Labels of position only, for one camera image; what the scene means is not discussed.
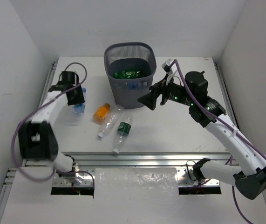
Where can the green plastic bottle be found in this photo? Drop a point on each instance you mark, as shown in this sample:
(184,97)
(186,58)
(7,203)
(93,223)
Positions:
(128,74)

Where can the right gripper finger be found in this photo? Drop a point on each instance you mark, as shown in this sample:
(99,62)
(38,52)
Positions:
(149,100)
(157,87)

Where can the aluminium front rail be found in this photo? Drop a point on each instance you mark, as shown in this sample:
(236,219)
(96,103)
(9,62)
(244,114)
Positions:
(182,162)

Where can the clear bottle white cap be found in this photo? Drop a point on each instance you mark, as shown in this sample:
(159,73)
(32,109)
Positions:
(113,116)

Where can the clear bottle blue label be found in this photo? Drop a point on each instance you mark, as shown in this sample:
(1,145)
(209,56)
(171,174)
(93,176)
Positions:
(137,85)

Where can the clear bottle dark green label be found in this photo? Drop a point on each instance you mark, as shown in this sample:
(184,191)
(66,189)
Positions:
(122,132)

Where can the aluminium side rail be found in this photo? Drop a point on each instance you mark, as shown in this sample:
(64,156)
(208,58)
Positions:
(36,138)
(225,94)

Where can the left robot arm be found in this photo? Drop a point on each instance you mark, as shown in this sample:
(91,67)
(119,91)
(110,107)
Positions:
(65,165)

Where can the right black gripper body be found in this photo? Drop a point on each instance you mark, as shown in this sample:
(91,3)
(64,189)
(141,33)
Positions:
(165,91)

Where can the right aluminium side rail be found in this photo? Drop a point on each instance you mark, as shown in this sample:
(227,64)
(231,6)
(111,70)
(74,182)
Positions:
(225,94)

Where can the grey mesh waste bin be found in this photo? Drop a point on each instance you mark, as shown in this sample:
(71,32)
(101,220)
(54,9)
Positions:
(129,56)

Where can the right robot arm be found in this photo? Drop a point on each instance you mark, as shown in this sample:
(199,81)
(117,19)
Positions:
(250,175)

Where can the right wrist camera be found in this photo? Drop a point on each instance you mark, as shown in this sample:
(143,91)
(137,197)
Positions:
(170,68)

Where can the left aluminium side rail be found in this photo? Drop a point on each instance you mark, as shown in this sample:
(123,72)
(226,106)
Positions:
(36,138)

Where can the clear bottle colourful label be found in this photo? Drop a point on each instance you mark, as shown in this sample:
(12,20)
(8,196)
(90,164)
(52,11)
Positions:
(73,114)

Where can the orange juice bottle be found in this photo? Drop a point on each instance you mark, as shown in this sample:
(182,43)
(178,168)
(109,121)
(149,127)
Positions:
(101,113)

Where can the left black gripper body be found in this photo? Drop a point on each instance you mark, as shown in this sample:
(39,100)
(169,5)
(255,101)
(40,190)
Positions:
(76,99)

